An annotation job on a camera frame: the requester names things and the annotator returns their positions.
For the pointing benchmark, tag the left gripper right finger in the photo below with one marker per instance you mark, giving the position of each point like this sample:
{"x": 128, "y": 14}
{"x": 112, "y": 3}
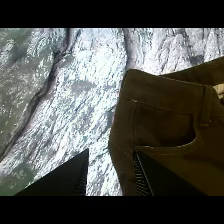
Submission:
{"x": 163, "y": 181}

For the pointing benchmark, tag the brown pants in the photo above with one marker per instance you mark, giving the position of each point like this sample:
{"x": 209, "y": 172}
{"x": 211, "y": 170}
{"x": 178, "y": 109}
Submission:
{"x": 166, "y": 120}

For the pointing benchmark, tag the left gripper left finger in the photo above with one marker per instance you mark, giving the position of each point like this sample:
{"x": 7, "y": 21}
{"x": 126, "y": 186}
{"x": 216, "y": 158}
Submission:
{"x": 68, "y": 178}

